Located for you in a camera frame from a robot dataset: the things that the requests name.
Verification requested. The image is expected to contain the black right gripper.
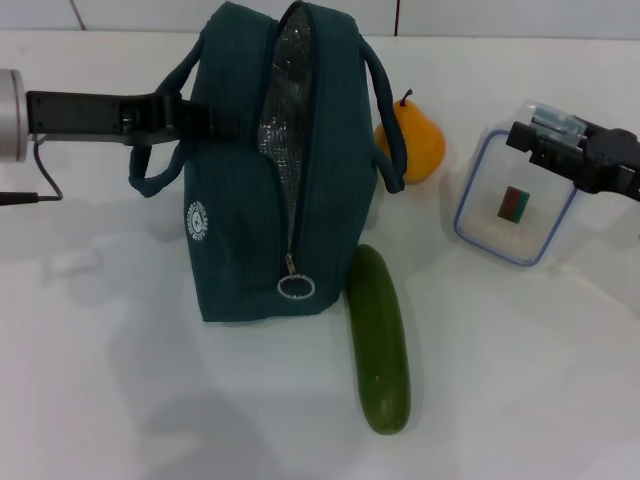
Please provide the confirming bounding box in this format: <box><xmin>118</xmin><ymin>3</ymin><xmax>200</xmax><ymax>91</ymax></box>
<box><xmin>505</xmin><ymin>122</ymin><xmax>640</xmax><ymax>202</ymax></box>

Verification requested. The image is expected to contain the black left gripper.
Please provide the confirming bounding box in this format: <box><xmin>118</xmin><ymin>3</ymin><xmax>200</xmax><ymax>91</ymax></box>
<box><xmin>25</xmin><ymin>90</ymin><xmax>243</xmax><ymax>141</ymax></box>

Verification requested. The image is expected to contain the dark teal insulated lunch bag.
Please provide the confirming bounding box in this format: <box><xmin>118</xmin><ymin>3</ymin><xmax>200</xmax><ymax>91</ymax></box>
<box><xmin>128</xmin><ymin>0</ymin><xmax>407</xmax><ymax>326</ymax></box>

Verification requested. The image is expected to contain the green cucumber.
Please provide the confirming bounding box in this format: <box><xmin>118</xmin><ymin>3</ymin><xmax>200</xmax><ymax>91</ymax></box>
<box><xmin>346</xmin><ymin>243</ymin><xmax>412</xmax><ymax>435</ymax></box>

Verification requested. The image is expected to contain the yellow orange pear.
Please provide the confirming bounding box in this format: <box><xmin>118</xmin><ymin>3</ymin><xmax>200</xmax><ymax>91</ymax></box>
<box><xmin>374</xmin><ymin>88</ymin><xmax>447</xmax><ymax>185</ymax></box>

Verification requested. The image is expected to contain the left arm cable with connector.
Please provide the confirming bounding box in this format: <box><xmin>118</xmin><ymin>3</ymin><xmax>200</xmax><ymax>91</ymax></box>
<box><xmin>0</xmin><ymin>139</ymin><xmax>64</xmax><ymax>207</ymax></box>

